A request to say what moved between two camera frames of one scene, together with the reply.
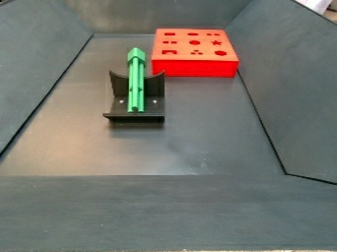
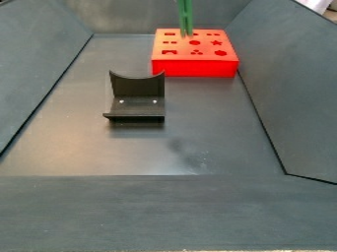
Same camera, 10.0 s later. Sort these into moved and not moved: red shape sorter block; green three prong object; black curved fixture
Moved: green three prong object
Not moved: black curved fixture; red shape sorter block
